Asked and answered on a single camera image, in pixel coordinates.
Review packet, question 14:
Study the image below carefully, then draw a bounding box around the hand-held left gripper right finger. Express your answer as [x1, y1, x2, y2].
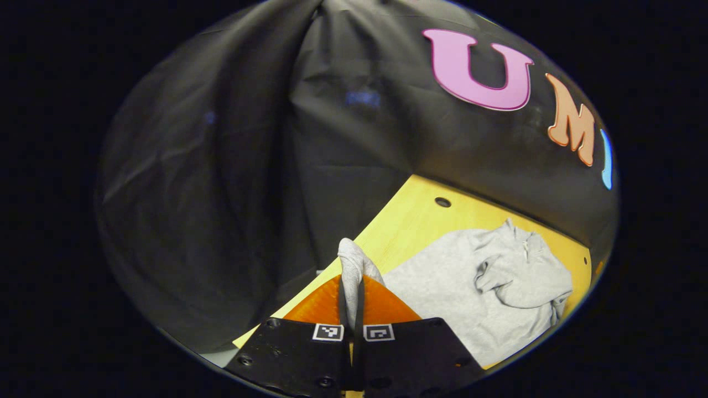
[354, 275, 488, 398]

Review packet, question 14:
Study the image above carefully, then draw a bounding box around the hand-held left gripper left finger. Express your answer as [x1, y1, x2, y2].
[224, 275, 355, 398]

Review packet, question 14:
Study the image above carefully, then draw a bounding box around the grey sweatshirt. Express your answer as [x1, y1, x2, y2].
[337, 217, 574, 370]

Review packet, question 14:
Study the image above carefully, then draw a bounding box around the black backdrop cloth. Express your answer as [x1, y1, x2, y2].
[94, 0, 620, 354]

